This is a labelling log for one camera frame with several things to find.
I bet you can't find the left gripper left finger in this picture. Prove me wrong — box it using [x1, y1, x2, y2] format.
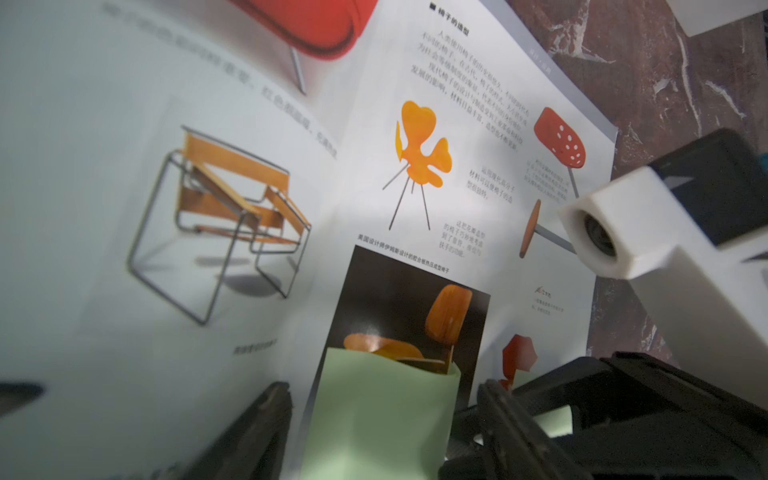
[182, 382, 293, 479]

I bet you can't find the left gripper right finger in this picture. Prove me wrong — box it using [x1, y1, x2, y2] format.
[477, 380, 579, 479]

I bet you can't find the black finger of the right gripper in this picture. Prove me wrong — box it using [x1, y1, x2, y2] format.
[438, 352, 767, 479]

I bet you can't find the yellow art textbook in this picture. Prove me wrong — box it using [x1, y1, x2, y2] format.
[1, 1, 617, 479]

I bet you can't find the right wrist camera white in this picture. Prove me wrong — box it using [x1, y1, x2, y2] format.
[559, 128, 767, 406]

